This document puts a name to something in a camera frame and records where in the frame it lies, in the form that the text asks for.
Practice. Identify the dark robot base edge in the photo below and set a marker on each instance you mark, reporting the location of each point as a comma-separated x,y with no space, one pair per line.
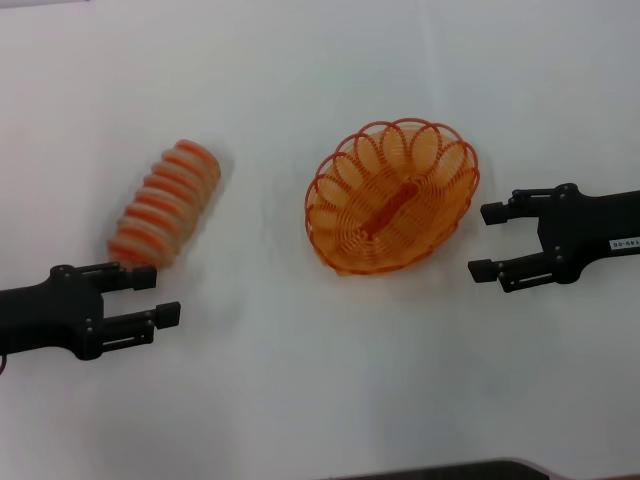
440,470

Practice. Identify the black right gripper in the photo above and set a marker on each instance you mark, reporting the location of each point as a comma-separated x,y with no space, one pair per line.
590,230

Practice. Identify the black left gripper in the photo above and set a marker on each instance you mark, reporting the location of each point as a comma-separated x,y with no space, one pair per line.
45,315

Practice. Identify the orange striped sliced bread loaf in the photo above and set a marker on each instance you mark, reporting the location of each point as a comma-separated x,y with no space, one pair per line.
170,205

